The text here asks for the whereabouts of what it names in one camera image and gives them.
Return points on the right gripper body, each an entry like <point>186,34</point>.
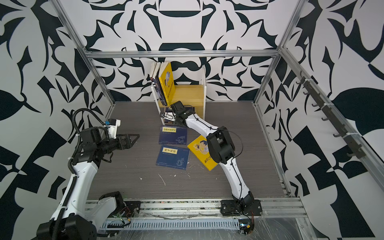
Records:
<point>176,122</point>

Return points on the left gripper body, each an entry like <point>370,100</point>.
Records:
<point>107,146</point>

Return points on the purple book with old man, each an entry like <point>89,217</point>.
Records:
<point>158,86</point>

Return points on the yellow book with figure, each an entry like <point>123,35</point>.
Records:
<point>166,79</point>

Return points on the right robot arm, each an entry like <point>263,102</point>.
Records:
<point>221,149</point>

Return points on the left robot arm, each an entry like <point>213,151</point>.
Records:
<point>70,220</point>

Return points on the wooden white bookshelf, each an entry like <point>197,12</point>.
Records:
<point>189,95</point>

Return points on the black book leaning upright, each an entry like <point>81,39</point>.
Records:
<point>153,69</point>

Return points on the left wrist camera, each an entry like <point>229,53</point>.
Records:
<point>112,127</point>

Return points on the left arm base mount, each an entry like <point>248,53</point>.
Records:
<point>126,210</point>

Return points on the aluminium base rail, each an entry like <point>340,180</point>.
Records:
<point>171,209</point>

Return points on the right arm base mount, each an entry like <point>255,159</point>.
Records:
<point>232,208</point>

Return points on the wall hook rail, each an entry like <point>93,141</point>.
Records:
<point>329,111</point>

